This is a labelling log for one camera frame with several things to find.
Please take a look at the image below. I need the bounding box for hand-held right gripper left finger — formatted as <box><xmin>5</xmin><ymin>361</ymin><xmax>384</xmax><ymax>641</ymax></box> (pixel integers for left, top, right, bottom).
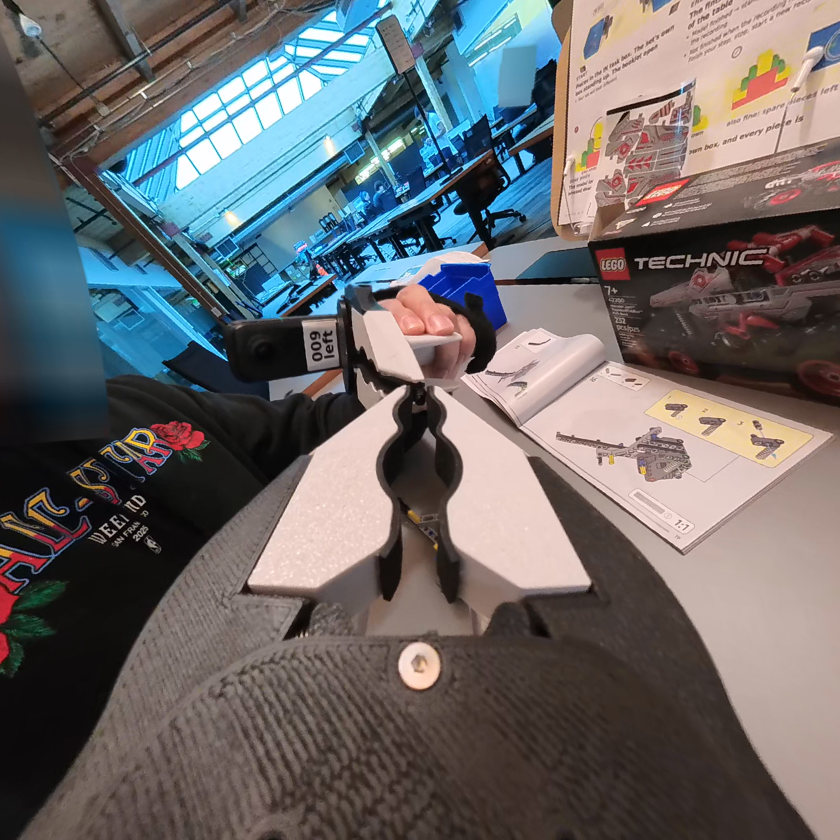
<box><xmin>248</xmin><ymin>386</ymin><xmax>421</xmax><ymax>619</ymax></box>

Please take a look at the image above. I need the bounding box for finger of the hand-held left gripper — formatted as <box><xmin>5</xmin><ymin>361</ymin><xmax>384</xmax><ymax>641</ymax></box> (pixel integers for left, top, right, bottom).
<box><xmin>356</xmin><ymin>367</ymin><xmax>406</xmax><ymax>409</ymax></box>
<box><xmin>357</xmin><ymin>307</ymin><xmax>426</xmax><ymax>388</ymax></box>

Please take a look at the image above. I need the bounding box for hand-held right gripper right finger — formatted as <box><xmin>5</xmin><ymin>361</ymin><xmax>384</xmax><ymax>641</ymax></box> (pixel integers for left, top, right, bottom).
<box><xmin>425</xmin><ymin>386</ymin><xmax>593</xmax><ymax>619</ymax></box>

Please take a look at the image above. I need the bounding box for person's left forearm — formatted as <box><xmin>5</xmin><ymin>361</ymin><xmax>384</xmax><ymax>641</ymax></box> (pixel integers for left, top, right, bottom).
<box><xmin>197</xmin><ymin>387</ymin><xmax>368</xmax><ymax>483</ymax></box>

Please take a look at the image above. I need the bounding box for grey desk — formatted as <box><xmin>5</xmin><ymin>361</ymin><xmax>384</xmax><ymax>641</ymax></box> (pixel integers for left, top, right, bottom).
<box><xmin>269</xmin><ymin>236</ymin><xmax>840</xmax><ymax>840</ymax></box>

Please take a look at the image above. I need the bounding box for person's left hand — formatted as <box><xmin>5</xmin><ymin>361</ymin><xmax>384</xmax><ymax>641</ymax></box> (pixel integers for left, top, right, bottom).
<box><xmin>384</xmin><ymin>285</ymin><xmax>479</xmax><ymax>383</ymax></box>

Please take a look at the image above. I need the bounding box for blue plastic bin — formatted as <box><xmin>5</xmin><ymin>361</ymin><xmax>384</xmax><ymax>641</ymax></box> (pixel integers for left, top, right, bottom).
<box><xmin>416</xmin><ymin>262</ymin><xmax>508</xmax><ymax>329</ymax></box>

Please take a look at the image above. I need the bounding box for white paper sheet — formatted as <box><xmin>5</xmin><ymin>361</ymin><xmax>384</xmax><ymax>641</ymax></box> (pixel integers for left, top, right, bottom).
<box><xmin>420</xmin><ymin>251</ymin><xmax>492</xmax><ymax>271</ymax></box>

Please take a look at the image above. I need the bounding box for white instruction booklet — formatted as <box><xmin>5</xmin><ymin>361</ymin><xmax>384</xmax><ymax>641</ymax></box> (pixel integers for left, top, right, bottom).
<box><xmin>462</xmin><ymin>328</ymin><xmax>834</xmax><ymax>555</ymax></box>

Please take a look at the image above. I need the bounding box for row of background wooden desks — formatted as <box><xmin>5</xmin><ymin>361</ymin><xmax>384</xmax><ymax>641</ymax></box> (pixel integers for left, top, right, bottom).
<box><xmin>308</xmin><ymin>112</ymin><xmax>559</xmax><ymax>277</ymax></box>

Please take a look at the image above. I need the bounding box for black office chair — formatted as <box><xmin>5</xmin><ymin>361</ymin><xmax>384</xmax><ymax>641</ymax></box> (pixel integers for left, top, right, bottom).
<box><xmin>456</xmin><ymin>147</ymin><xmax>526</xmax><ymax>247</ymax></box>

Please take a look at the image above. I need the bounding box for black tablet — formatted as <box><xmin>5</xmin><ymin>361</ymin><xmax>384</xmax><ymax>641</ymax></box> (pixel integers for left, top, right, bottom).
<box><xmin>518</xmin><ymin>246</ymin><xmax>601</xmax><ymax>284</ymax></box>

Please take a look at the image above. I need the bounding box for black printed sweatshirt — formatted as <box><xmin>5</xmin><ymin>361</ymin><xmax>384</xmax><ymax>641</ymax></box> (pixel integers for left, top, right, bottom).
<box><xmin>0</xmin><ymin>374</ymin><xmax>316</xmax><ymax>837</ymax></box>

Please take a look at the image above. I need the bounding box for black toy set box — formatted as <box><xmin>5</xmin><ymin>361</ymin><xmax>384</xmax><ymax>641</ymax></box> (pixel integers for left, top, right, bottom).
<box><xmin>587</xmin><ymin>141</ymin><xmax>840</xmax><ymax>404</ymax></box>

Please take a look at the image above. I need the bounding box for sign on pole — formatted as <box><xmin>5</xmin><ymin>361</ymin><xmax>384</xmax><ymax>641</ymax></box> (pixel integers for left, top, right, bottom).
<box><xmin>374</xmin><ymin>14</ymin><xmax>454</xmax><ymax>198</ymax></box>

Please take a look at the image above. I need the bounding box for grey red sticker sheet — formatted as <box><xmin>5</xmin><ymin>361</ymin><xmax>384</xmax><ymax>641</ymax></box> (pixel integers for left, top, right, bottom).
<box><xmin>596</xmin><ymin>82</ymin><xmax>698</xmax><ymax>212</ymax></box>

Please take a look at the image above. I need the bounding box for cardboard instruction poster board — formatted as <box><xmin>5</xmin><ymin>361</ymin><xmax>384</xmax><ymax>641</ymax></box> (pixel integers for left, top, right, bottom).
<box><xmin>551</xmin><ymin>0</ymin><xmax>840</xmax><ymax>240</ymax></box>

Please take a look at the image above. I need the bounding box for grey motor black frame assembly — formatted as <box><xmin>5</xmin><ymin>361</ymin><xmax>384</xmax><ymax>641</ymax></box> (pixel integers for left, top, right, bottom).
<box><xmin>400</xmin><ymin>502</ymin><xmax>442</xmax><ymax>546</ymax></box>

